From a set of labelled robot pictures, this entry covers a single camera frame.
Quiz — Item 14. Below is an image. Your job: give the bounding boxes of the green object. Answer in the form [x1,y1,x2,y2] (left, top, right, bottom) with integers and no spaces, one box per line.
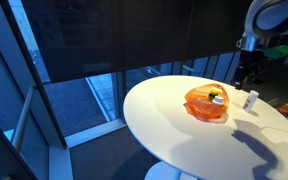
[261,45,288,61]

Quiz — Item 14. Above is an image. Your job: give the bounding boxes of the yellow lid dark bottle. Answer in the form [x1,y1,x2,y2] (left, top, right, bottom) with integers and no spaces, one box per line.
[207,87,221,102]

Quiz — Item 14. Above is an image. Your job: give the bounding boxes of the dark roller blind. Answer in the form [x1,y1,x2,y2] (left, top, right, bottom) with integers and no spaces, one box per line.
[19,0,255,84]

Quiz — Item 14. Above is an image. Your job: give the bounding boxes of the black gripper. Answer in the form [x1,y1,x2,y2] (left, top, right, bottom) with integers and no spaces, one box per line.
[234,49,267,91]

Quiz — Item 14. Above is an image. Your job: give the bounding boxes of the white table pedestal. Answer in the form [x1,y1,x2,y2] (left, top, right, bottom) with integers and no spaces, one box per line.
[143,161,199,180]

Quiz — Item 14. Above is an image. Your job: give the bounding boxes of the orange translucent bowl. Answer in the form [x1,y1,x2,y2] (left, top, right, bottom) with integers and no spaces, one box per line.
[183,83,230,122]

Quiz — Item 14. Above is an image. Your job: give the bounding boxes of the small orange bottle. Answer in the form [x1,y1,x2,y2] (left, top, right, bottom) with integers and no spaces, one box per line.
[277,102,288,117]

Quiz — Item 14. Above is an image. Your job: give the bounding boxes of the tall white pill bottle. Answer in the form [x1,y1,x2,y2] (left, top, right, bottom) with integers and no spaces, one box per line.
[242,89,260,114]

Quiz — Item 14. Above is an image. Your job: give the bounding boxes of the grey window handrail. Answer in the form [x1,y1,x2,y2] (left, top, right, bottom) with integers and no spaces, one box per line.
[11,84,36,152]

